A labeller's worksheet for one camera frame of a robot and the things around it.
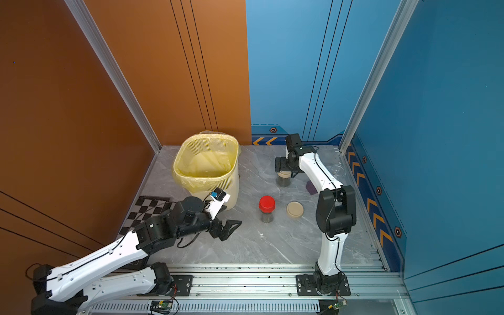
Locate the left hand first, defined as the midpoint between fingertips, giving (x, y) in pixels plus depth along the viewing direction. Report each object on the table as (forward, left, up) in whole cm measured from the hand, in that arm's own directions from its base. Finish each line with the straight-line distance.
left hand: (234, 212), depth 68 cm
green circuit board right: (-24, -37, -23) cm, 50 cm away
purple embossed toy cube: (+23, -34, -19) cm, 45 cm away
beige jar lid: (+13, -26, -21) cm, 35 cm away
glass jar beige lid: (+27, -21, -16) cm, 37 cm away
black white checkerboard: (+11, +46, -20) cm, 51 cm away
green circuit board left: (-25, +27, -26) cm, 46 cm away
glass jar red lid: (+8, -12, -10) cm, 18 cm away
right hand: (+29, -22, -10) cm, 38 cm away
